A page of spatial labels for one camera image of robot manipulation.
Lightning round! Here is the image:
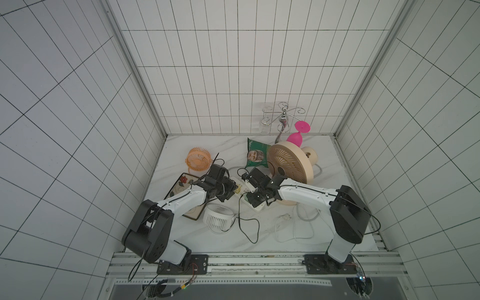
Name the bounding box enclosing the white power strip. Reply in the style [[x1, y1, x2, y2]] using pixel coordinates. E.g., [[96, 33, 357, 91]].
[[231, 177, 266, 212]]

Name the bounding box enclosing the black orange fan cable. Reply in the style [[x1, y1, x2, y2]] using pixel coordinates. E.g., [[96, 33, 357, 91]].
[[209, 152, 226, 177]]

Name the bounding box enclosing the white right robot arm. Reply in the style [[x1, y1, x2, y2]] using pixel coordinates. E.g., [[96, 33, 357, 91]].
[[241, 168, 372, 263]]

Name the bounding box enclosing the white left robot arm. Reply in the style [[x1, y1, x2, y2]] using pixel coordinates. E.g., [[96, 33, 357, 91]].
[[121, 164, 238, 266]]

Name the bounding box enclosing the orange small desk fan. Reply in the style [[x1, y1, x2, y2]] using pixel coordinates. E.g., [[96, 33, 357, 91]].
[[185, 147, 213, 175]]

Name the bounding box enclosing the white small desk fan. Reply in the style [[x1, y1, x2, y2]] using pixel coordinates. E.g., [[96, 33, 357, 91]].
[[202, 204, 237, 235]]

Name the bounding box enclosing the large beige desk fan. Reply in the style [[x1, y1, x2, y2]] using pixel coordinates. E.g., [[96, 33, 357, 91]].
[[267, 141, 318, 185]]

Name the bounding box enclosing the floral square plate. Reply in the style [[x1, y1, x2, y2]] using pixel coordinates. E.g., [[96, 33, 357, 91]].
[[164, 172, 206, 221]]

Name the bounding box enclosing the green snack bag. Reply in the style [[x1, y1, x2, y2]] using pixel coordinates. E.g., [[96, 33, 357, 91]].
[[246, 139, 271, 168]]

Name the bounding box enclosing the chrome hook stand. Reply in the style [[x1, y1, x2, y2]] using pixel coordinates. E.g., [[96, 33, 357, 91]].
[[259, 102, 306, 144]]

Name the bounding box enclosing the pink plastic goblet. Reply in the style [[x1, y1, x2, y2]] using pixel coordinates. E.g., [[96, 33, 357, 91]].
[[287, 121, 311, 148]]

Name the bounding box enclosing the white power strip cable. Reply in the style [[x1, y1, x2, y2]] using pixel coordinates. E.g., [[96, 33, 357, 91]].
[[272, 205, 338, 245]]

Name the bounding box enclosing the black white fan cable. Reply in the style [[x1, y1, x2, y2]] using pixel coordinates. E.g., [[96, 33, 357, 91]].
[[220, 192, 261, 245]]

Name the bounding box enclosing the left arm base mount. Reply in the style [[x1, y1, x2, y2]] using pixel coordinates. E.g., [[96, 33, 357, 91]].
[[157, 247, 210, 275]]

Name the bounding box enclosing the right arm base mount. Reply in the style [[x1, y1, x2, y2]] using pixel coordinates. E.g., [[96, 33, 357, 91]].
[[301, 254, 358, 275]]

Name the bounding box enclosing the aluminium mounting rail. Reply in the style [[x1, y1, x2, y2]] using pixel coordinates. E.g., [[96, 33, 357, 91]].
[[102, 251, 413, 295]]

